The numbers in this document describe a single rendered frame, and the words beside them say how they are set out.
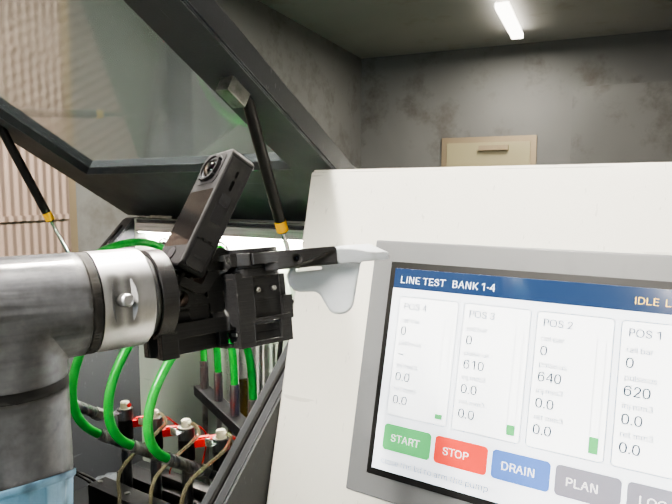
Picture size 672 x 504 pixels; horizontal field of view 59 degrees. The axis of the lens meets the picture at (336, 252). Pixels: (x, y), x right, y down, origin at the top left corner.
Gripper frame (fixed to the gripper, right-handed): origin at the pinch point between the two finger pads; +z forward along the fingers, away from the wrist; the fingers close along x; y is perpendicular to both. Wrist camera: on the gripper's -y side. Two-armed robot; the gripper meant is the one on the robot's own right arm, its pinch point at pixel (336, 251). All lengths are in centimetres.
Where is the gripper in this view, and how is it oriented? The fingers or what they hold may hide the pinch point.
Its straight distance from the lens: 59.3
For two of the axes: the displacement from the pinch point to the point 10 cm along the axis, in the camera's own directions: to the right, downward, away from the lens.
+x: 6.5, -0.6, -7.6
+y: 0.9, 10.0, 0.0
